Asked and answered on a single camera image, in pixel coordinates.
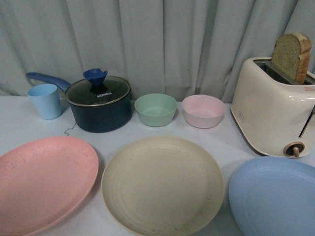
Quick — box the glass pot lid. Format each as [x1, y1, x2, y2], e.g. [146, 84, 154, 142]
[65, 68, 131, 107]

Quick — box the pink plate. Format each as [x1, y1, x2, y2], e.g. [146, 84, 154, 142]
[0, 137, 99, 236]

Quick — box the pink bowl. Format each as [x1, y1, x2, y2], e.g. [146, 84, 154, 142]
[182, 94, 225, 129]

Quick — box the bread slice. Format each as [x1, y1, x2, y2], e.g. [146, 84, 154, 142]
[271, 32, 312, 85]

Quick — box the grey curtain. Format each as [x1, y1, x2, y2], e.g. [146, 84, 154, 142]
[0, 0, 315, 103]

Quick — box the blue plate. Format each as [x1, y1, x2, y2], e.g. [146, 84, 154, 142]
[229, 157, 315, 236]

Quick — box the light blue cup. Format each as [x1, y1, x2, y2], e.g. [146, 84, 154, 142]
[27, 84, 62, 120]

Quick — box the green bowl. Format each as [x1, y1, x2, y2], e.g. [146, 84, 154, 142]
[134, 93, 177, 127]

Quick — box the beige plate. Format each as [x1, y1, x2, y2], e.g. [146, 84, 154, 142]
[101, 136, 225, 236]

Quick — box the dark blue saucepan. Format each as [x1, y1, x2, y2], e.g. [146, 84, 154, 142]
[26, 72, 132, 133]

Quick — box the cream toaster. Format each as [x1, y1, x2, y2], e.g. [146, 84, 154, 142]
[231, 58, 315, 158]

